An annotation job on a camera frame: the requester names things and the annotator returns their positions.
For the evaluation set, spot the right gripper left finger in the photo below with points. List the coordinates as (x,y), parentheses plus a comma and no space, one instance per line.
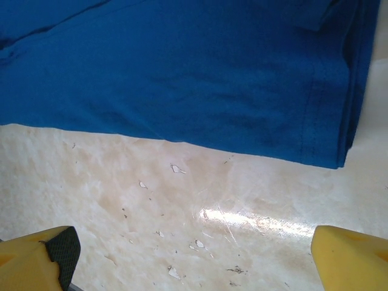
(30,266)

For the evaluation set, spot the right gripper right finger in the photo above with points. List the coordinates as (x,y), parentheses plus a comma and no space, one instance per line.
(351,263)

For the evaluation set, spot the blue printed t-shirt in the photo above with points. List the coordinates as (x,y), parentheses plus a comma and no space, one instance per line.
(182,75)

